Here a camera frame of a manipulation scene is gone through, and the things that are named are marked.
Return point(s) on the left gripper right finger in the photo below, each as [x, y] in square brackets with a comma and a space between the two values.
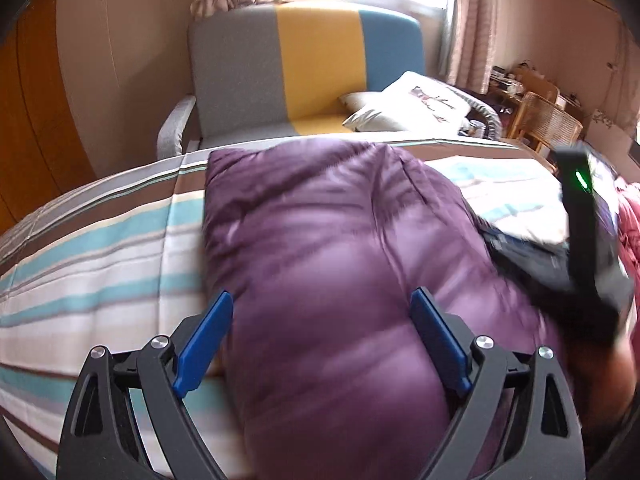
[451, 360]

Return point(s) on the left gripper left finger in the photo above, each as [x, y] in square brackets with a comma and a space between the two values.
[202, 344]

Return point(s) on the purple puffer jacket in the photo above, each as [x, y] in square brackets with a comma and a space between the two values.
[321, 243]

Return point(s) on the pink clothing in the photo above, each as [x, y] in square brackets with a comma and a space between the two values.
[628, 196]

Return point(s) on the striped bed cover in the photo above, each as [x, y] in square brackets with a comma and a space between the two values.
[122, 260]

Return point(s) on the rattan wooden chair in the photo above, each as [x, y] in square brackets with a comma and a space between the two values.
[541, 123]

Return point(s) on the cluttered wooden desk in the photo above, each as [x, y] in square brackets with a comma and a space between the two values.
[513, 83]

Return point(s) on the wooden wardrobe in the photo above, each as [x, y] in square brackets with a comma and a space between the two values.
[42, 156]

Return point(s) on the white embroidered pillow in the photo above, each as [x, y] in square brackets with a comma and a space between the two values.
[414, 103]

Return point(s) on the pink patterned curtain right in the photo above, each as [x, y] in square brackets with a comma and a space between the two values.
[472, 46]

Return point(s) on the grey yellow blue armchair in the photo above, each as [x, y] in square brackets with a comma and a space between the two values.
[277, 71]

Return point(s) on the small white pillow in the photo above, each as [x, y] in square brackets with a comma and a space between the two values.
[355, 101]

